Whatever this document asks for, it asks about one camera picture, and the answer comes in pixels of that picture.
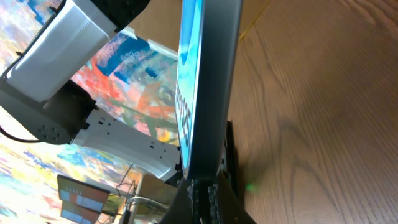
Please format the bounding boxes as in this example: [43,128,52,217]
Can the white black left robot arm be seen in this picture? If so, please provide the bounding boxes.
[1,0,183,187]

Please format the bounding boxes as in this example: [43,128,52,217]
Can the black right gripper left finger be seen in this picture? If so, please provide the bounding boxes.
[159,179,199,224]

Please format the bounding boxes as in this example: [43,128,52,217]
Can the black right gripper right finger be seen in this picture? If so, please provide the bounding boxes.
[208,173,256,224]

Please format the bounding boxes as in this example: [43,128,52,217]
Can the blue Galaxy smartphone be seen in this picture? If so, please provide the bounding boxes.
[175,0,243,180]

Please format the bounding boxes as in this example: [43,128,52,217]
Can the background computer monitor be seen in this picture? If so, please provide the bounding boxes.
[57,174,110,224]

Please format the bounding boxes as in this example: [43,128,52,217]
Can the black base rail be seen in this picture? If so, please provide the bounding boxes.
[224,121,239,198]

